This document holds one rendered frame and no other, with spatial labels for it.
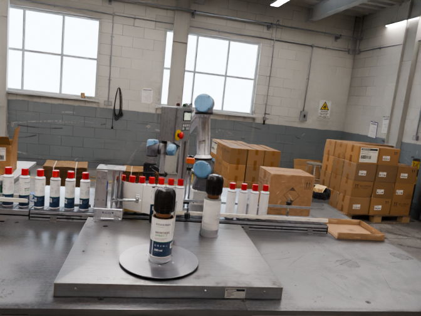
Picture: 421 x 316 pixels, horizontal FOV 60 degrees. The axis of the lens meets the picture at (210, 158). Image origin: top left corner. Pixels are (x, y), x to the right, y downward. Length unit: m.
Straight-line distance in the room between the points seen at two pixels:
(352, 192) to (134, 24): 4.93
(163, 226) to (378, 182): 4.75
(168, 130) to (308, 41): 6.67
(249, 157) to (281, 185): 3.19
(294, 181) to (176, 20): 5.61
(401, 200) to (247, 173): 2.36
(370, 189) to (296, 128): 2.99
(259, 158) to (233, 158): 0.40
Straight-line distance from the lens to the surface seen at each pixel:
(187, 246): 1.66
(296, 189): 2.41
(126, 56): 7.44
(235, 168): 5.49
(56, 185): 2.05
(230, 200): 2.06
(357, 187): 5.65
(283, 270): 1.69
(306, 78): 8.34
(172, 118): 1.97
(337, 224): 2.52
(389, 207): 6.15
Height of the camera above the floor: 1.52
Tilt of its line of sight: 9 degrees down
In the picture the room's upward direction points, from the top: 6 degrees clockwise
